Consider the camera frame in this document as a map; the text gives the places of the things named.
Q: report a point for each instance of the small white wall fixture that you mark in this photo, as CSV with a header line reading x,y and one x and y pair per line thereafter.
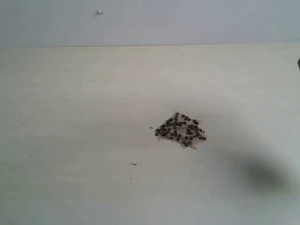
x,y
100,12

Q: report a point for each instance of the brown beans and rice grains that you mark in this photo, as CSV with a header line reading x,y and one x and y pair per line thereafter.
x,y
181,129

